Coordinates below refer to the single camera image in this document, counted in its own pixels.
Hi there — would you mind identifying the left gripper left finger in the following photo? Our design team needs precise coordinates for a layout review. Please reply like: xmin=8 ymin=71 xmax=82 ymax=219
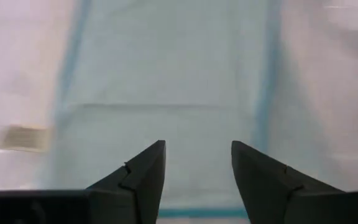
xmin=86 ymin=139 xmax=167 ymax=224

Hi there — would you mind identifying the light blue microfiber towel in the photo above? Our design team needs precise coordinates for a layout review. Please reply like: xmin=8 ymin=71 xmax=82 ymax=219
xmin=37 ymin=0 xmax=285 ymax=219

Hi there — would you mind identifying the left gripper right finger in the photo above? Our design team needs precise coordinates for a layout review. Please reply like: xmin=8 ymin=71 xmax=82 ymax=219
xmin=231 ymin=140 xmax=345 ymax=224

